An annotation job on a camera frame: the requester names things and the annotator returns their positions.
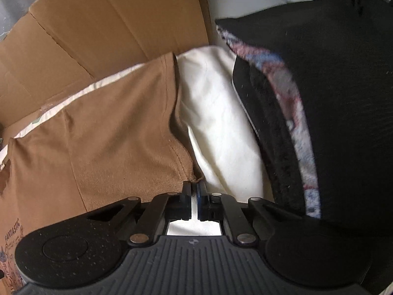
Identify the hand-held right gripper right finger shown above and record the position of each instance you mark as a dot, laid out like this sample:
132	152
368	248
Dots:
201	196

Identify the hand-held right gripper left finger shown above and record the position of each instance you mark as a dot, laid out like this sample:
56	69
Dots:
186	196

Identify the brown printed t-shirt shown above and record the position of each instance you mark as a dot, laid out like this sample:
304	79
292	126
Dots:
107	144

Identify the bear print bed sheet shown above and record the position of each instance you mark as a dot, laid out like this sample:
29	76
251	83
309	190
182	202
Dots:
221	113

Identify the black garment pile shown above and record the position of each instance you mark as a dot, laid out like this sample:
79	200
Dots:
337	98

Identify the flattened cardboard sheet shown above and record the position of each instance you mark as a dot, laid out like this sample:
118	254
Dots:
92	27

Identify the grey wrapped mattress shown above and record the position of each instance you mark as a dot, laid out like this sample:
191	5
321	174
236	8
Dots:
12	6

